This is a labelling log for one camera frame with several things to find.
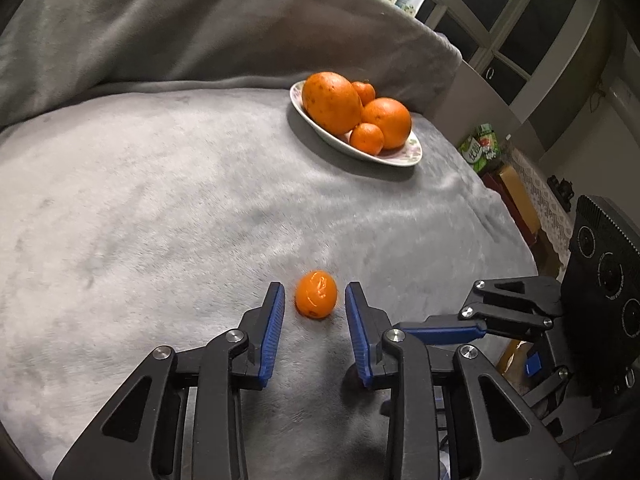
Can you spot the white lace cloth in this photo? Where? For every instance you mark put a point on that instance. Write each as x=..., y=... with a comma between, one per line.
x=547, y=222

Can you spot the grey plush blanket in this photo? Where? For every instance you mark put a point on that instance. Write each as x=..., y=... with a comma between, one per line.
x=150, y=185

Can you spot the small black object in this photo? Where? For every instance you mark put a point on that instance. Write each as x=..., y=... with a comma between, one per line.
x=561, y=191

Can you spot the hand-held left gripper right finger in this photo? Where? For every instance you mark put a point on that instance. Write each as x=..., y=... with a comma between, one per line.
x=357, y=340

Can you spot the small orange kumquat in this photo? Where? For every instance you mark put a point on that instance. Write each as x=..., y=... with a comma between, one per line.
x=316, y=294

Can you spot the small mandarin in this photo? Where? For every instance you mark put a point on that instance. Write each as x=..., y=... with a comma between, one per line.
x=366, y=139
x=365, y=92

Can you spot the white green carton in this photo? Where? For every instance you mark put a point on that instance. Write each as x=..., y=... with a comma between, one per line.
x=470, y=151

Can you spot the yellow box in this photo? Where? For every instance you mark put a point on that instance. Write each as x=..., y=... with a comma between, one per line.
x=517, y=195

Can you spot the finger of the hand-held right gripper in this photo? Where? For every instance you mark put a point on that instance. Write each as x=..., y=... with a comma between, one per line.
x=532, y=364
x=445, y=333

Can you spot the large smooth orange fruit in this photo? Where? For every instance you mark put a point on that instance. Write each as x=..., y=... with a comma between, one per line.
x=330, y=102

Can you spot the white floral plate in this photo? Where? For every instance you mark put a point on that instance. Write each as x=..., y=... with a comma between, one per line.
x=395, y=157

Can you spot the green snack packet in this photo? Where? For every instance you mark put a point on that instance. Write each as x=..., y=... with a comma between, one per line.
x=487, y=142

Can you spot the large round orange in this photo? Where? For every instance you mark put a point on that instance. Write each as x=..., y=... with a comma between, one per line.
x=387, y=120

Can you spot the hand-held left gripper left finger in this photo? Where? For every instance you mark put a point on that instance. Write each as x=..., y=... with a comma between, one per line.
x=272, y=330

